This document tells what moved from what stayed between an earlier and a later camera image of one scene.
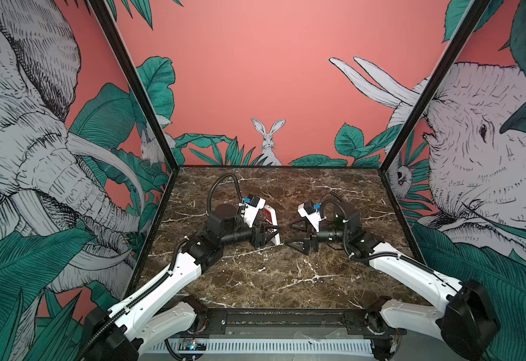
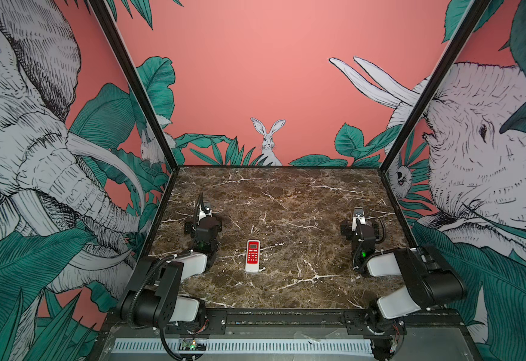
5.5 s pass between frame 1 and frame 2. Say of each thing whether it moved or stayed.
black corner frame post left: stayed
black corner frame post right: stayed
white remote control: moved
